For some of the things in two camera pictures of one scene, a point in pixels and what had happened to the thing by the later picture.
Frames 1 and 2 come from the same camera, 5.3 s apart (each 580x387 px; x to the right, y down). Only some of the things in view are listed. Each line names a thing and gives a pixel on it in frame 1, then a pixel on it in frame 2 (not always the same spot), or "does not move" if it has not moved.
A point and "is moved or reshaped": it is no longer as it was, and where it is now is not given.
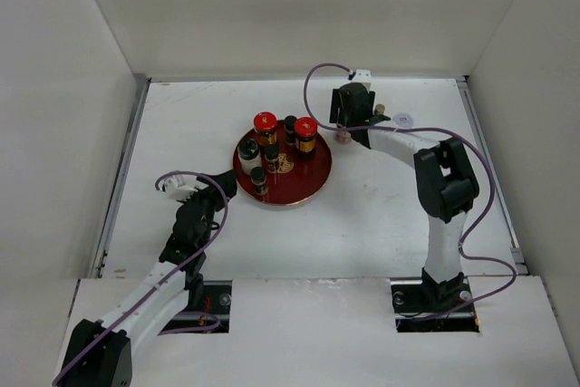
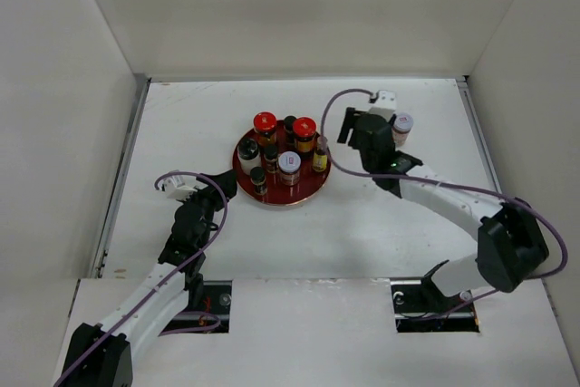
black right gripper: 336,109 → 351,122
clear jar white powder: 248,152 does not move
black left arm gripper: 210,192 does not move
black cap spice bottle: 271,153 does not move
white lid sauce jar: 343,136 is moved or reshaped
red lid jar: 305,129 does not move
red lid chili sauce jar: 265,124 does not move
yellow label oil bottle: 380,109 is moved or reshaped
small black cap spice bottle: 290,125 does not move
